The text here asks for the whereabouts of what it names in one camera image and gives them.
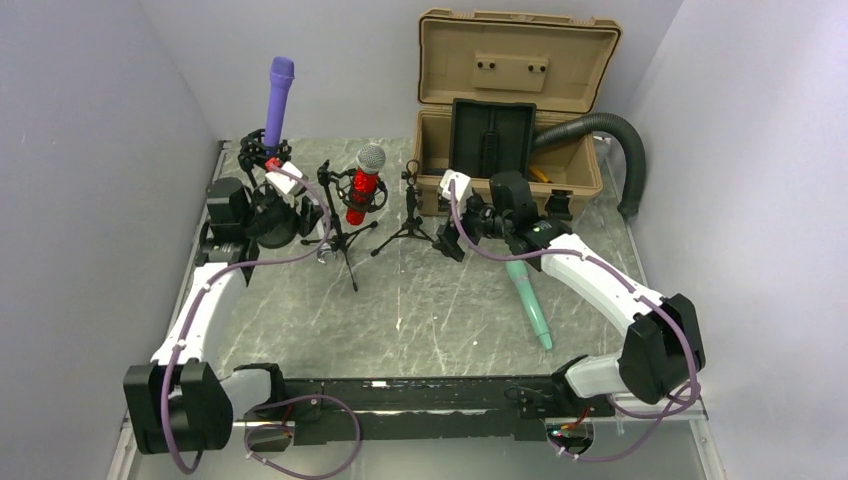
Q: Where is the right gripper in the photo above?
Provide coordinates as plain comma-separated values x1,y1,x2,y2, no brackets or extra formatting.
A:
432,192,513,262

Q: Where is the small black tripod stand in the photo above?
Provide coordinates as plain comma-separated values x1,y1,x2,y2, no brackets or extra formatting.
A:
370,159,435,257

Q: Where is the black shock mount tripod stand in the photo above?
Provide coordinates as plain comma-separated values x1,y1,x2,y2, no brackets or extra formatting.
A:
317,160,388,292

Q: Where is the teal microphone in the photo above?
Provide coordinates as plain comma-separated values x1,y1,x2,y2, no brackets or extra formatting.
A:
505,260,553,351

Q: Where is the red glitter microphone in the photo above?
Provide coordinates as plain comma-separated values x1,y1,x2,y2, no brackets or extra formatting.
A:
345,143,386,226

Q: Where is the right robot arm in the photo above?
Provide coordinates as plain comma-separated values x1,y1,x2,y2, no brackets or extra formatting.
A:
435,170,706,415

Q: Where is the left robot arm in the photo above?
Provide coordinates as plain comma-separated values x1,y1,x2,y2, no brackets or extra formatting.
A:
123,171,329,469

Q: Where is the black round base stand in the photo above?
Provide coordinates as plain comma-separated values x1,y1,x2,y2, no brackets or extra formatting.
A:
237,129,299,250

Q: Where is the purple microphone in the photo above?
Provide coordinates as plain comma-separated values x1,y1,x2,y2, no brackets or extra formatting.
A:
264,56,295,154

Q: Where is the silver wrench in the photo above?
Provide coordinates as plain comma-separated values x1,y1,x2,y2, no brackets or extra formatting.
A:
315,241,335,264

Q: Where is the black tray insert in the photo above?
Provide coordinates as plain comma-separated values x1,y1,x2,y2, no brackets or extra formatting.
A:
449,98,536,179

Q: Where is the yellow tool in case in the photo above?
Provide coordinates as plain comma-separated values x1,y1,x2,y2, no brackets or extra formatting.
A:
528,166,552,184

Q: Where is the tan plastic case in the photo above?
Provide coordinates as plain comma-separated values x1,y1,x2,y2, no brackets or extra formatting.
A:
413,8,622,219

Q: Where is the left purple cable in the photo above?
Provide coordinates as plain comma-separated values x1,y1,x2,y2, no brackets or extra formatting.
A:
161,165,364,480

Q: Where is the purple cable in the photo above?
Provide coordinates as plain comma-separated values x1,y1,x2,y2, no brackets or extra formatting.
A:
161,165,364,480
447,180,702,465

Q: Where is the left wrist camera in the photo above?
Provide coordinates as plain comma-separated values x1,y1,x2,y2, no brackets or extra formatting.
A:
265,157,308,197

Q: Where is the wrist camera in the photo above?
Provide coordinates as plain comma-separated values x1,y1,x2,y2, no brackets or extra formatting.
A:
265,157,308,197
437,169,473,204

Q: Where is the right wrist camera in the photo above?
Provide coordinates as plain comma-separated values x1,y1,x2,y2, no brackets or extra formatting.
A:
437,169,473,204

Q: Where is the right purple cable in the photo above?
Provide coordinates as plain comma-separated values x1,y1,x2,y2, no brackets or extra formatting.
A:
447,180,702,465

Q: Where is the black corrugated hose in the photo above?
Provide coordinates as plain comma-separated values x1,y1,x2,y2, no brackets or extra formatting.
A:
531,112,648,221

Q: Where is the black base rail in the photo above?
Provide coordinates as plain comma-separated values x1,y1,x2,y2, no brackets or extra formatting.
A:
239,375,592,445

